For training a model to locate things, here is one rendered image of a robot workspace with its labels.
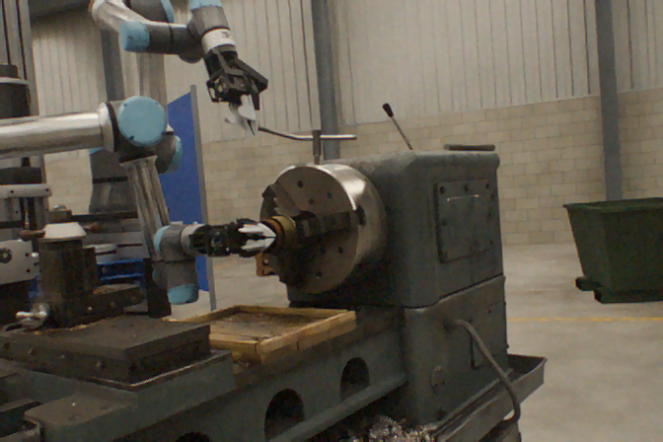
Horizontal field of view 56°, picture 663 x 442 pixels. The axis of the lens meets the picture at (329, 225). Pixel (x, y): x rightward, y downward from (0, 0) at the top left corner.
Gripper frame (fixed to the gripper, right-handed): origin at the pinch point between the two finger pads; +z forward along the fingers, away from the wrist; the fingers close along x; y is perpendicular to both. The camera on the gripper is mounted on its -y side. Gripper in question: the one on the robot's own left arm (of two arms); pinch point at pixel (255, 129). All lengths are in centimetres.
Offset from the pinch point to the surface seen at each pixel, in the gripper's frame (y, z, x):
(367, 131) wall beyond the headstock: -875, -269, -488
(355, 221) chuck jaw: -8.1, 29.0, 12.6
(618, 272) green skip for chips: -458, 88, -61
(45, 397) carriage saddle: 59, 45, -10
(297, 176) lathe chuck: -7.9, 12.7, 1.2
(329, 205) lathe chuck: -8.0, 22.8, 7.1
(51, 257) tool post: 53, 22, -7
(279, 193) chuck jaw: -5.2, 15.1, -3.7
